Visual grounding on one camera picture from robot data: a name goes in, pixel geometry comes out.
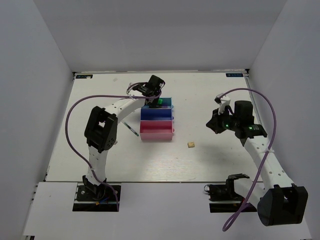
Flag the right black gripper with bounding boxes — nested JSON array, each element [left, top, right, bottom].
[[206, 106, 240, 134]]

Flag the black highlighter green cap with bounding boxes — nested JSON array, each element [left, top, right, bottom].
[[157, 98, 163, 105]]

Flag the small tan eraser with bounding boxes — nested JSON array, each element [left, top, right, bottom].
[[187, 142, 195, 148]]

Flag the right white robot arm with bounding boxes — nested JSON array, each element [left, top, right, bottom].
[[206, 97, 308, 226]]

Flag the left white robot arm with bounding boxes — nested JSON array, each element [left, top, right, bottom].
[[82, 75, 165, 200]]

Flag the dark blue bin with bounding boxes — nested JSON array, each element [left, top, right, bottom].
[[140, 108, 174, 121]]

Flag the light blue bin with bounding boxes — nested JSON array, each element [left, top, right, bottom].
[[142, 97, 173, 109]]

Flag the pink bin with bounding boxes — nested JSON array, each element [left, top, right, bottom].
[[139, 120, 175, 141]]

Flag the green gel pen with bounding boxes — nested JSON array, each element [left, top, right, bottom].
[[123, 122, 140, 137]]

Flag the right corner label sticker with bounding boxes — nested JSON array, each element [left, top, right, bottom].
[[225, 72, 244, 78]]

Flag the corner label sticker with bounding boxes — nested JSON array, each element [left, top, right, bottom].
[[225, 72, 244, 78], [75, 74, 93, 79]]

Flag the left corner label sticker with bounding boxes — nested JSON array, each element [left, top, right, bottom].
[[75, 74, 93, 79]]

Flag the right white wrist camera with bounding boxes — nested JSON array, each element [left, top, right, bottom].
[[214, 93, 231, 115]]

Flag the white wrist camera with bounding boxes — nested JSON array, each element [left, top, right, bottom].
[[214, 93, 231, 115], [126, 82, 139, 94]]

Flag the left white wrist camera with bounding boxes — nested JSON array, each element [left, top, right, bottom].
[[126, 82, 139, 94]]

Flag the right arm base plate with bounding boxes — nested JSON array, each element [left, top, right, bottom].
[[203, 173, 252, 213]]

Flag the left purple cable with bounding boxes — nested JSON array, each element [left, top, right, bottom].
[[65, 82, 161, 212]]

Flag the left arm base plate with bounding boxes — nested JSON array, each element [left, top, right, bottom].
[[72, 185, 119, 213]]

